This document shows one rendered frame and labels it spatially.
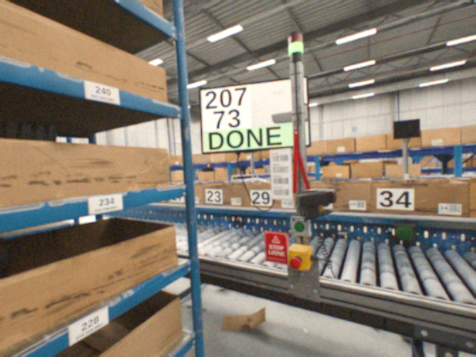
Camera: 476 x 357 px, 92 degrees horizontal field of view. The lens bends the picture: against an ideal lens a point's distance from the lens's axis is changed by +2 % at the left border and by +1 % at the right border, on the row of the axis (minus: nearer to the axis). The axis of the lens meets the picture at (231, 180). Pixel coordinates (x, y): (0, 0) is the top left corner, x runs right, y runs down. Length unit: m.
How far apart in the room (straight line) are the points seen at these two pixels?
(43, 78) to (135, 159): 0.21
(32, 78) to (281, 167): 0.75
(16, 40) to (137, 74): 0.21
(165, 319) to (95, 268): 0.25
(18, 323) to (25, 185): 0.20
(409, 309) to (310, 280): 0.30
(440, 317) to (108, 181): 0.98
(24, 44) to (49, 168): 0.19
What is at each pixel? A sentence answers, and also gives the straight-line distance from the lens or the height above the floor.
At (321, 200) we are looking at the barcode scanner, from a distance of 0.83.
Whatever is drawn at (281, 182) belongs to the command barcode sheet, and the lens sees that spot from 0.92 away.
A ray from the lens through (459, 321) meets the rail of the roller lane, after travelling 1.01.
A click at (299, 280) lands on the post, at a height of 0.73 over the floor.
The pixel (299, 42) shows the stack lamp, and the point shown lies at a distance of 1.00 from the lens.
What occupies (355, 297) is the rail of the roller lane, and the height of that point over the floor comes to 0.71.
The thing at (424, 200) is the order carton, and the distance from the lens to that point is 1.50.
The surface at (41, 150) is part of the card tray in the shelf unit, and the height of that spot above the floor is 1.22.
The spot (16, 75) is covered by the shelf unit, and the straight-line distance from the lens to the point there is 0.46.
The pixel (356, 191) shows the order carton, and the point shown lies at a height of 1.01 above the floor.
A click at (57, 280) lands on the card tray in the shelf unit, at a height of 1.01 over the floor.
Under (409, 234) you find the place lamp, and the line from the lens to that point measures 1.45.
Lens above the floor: 1.18
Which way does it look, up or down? 3 degrees down
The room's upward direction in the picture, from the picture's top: 3 degrees counter-clockwise
